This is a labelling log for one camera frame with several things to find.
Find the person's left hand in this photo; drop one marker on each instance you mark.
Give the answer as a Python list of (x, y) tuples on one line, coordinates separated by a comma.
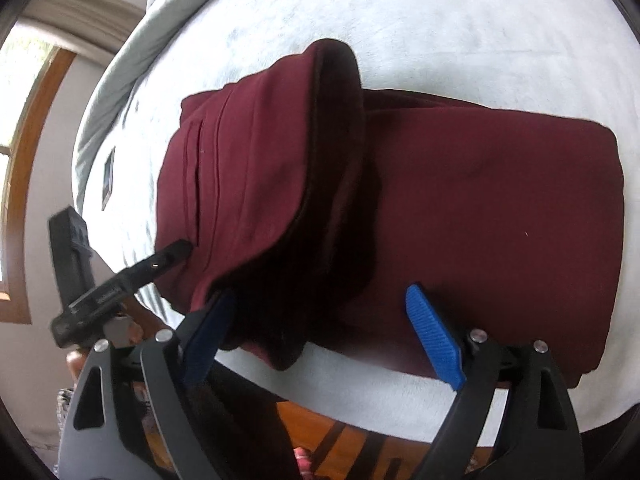
[(75, 362)]

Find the wooden framed window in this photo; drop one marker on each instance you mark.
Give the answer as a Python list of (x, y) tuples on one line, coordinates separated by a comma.
[(20, 110)]

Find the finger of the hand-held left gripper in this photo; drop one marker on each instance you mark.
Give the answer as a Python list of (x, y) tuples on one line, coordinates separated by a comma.
[(160, 262)]

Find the black smartphone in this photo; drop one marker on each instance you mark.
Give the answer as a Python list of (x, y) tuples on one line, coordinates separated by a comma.
[(107, 180)]

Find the red patterned slipper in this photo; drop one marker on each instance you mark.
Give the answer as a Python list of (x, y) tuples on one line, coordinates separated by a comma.
[(303, 465)]

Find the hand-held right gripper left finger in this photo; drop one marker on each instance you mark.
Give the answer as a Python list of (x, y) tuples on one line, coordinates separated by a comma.
[(207, 332)]

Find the beige curtain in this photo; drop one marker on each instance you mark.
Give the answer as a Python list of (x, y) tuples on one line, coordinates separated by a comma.
[(85, 15)]

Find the maroon pants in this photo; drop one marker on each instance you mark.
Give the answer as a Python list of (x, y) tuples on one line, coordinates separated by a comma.
[(475, 200)]

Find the light blue bed sheet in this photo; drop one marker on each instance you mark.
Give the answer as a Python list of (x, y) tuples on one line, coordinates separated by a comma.
[(425, 25)]

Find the grey duvet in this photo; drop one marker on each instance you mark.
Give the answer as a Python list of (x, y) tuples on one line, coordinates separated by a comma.
[(125, 75)]

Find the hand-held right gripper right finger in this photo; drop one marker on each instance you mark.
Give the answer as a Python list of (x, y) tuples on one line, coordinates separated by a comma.
[(435, 340)]

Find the patterned cloth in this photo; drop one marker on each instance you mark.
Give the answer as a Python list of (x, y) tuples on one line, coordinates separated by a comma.
[(65, 400)]

